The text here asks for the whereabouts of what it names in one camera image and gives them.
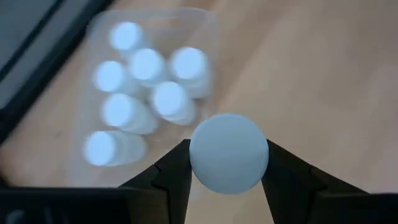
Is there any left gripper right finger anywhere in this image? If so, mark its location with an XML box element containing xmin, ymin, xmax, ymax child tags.
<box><xmin>262</xmin><ymin>139</ymin><xmax>398</xmax><ymax>224</ymax></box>

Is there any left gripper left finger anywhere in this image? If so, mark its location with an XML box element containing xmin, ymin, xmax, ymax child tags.
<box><xmin>0</xmin><ymin>139</ymin><xmax>193</xmax><ymax>224</ymax></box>

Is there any clear plastic basket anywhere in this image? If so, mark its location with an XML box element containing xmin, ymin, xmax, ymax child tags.
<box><xmin>67</xmin><ymin>7</ymin><xmax>220</xmax><ymax>187</ymax></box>

